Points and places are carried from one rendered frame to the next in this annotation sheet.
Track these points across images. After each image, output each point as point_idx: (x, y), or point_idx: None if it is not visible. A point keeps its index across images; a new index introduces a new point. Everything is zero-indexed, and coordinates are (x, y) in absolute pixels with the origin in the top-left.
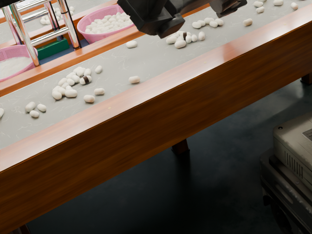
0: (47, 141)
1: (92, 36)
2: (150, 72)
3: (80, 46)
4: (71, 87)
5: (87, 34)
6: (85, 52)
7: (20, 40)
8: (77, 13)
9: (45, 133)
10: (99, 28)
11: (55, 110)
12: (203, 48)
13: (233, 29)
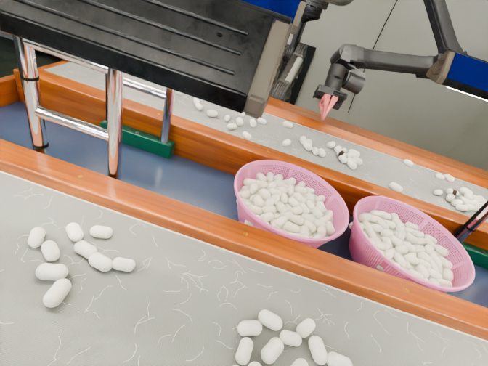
0: (479, 171)
1: (444, 236)
2: (391, 161)
3: (463, 227)
4: (467, 193)
5: (453, 236)
6: (454, 212)
7: None
8: (479, 326)
9: (483, 176)
10: (428, 255)
11: (478, 194)
12: (339, 143)
13: (300, 133)
